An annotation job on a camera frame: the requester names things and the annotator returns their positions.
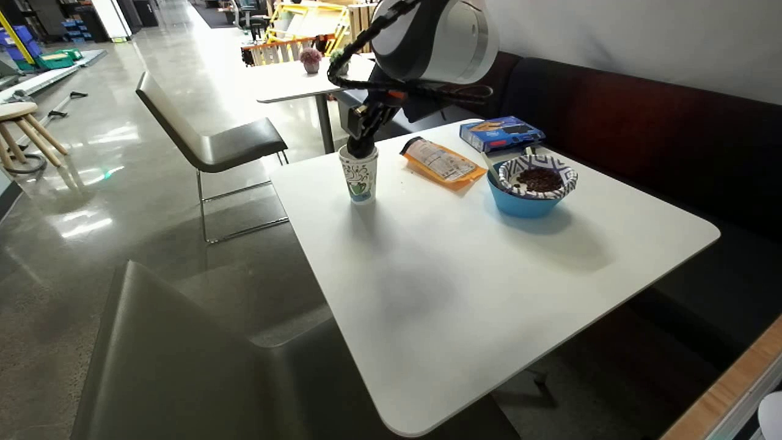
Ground dark upholstered chair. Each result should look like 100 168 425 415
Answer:
70 260 348 440

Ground red round pot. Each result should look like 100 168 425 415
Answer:
297 45 326 78

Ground brown bench backrest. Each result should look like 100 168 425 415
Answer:
378 29 782 247

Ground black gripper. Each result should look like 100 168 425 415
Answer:
341 78 409 159

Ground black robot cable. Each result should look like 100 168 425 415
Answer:
325 0 419 92

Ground wooden crate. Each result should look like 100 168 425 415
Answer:
241 34 321 69

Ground blue cardboard box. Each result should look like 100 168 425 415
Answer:
457 113 546 156

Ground patterned white paper cup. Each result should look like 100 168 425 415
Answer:
337 142 381 207

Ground wooden stool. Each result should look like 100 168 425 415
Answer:
0 101 86 192

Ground dark chair with metal legs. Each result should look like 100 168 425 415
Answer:
131 69 293 247

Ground yellow metal frame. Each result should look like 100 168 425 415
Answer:
265 0 354 54

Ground white rounded robot base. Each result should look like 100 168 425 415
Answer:
755 388 782 440

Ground blue bowl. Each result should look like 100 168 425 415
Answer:
483 172 566 219

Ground white side table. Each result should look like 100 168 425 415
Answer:
241 54 385 156

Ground white leaning board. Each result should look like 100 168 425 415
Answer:
86 0 133 45

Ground orange snack packet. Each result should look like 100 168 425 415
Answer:
397 134 491 196

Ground brown food leftovers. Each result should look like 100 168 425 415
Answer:
516 167 566 196

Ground wooden plank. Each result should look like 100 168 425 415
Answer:
659 313 782 440

